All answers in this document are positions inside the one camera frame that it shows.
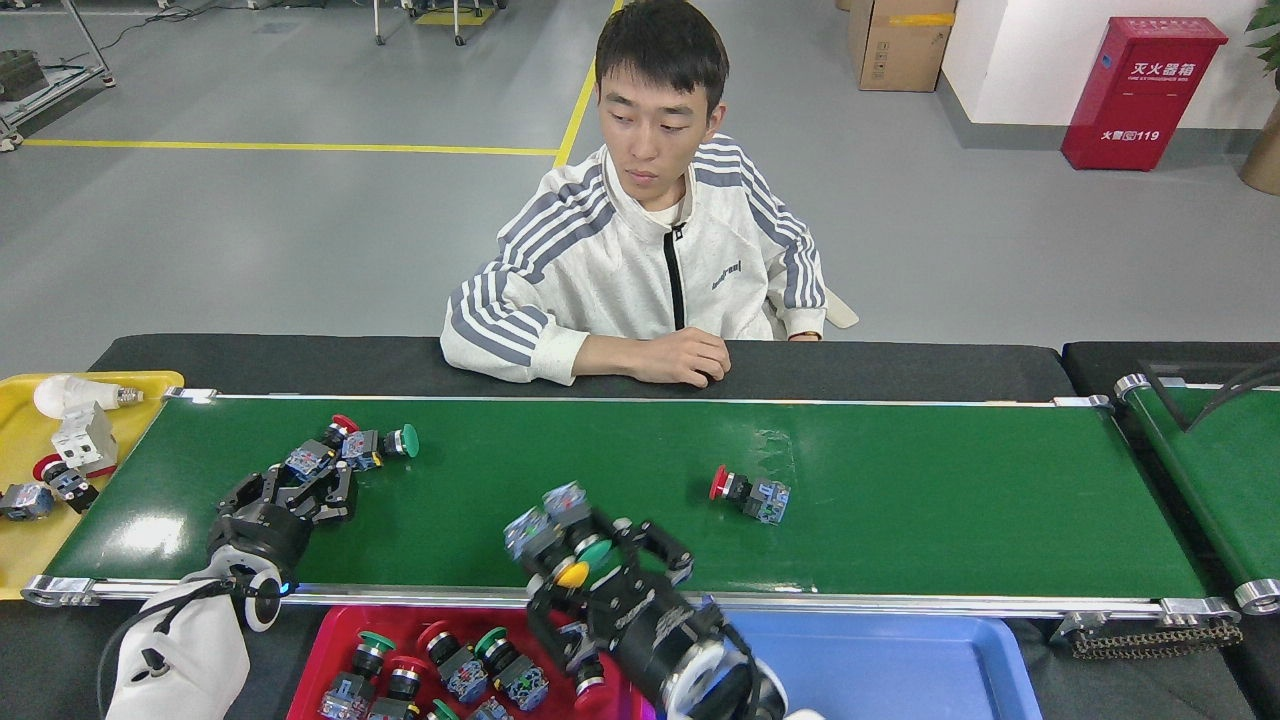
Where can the person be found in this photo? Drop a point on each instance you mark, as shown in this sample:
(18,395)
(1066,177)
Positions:
(640,270)

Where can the orange push button switch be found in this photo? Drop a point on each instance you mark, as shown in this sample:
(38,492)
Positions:
(25,502)

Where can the yellow plastic tray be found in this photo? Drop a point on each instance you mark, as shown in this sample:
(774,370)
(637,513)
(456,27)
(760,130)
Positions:
(30,560)

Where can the green conveyor belt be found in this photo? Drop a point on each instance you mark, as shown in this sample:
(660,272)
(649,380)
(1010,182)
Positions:
(900,500)
(1220,480)

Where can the metal frame rack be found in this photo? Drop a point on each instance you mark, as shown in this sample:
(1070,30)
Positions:
(88,35)

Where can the white light bulb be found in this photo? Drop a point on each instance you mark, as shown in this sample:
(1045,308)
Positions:
(70,397)

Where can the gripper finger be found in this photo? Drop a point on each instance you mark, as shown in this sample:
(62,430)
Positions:
(260,490)
(655,560)
(560,620)
(330,500)

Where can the red plastic tray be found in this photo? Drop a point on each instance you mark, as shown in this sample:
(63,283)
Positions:
(405,628)

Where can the dark grey case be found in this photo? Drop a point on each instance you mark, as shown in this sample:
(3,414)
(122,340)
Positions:
(18,75)

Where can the blue plastic tray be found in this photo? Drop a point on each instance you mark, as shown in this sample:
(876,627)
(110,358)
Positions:
(880,670)

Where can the red fire extinguisher cabinet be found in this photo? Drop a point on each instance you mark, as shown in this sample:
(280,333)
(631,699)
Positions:
(1140,95)

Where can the potted plant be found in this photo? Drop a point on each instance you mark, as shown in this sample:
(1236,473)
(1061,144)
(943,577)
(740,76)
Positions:
(1265,150)

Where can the white wheeled stand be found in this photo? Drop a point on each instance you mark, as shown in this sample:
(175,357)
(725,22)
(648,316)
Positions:
(378,20)

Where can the grey white chair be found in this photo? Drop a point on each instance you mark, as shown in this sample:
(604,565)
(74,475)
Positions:
(840,312)

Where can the white circuit breaker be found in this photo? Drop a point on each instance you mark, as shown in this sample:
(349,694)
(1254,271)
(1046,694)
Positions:
(85,440)

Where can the cardboard box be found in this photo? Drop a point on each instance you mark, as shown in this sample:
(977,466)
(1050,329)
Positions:
(900,45)

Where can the black guide bracket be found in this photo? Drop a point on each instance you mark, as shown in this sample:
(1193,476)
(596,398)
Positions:
(1165,395)

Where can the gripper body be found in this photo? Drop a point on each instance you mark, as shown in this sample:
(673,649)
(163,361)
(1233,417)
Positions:
(258,540)
(650,640)

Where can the yellow push button switch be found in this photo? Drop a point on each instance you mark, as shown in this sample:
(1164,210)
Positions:
(527,530)

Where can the person's right hand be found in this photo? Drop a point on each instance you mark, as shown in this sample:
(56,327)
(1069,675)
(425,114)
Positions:
(685,358)

